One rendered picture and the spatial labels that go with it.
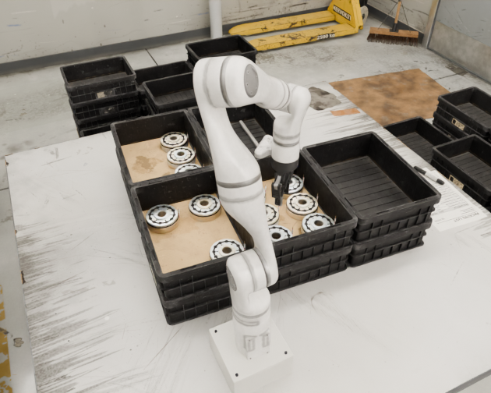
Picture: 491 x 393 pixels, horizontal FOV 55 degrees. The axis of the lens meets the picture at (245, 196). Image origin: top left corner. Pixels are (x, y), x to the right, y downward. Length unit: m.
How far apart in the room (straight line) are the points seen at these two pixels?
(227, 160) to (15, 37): 3.81
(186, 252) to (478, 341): 0.88
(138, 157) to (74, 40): 2.91
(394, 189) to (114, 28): 3.46
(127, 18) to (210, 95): 3.83
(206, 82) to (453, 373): 1.02
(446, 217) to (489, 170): 0.93
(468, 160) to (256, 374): 1.89
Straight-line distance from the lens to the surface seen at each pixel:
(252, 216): 0.96
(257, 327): 1.17
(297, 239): 1.34
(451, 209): 1.92
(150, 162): 1.80
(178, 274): 1.27
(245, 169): 0.92
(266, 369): 1.27
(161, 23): 4.78
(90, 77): 3.24
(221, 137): 0.92
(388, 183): 1.75
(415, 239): 1.69
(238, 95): 0.85
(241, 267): 1.02
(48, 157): 2.18
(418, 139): 3.08
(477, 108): 3.31
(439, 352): 1.49
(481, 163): 2.81
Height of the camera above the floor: 1.89
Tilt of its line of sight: 41 degrees down
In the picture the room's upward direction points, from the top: straight up
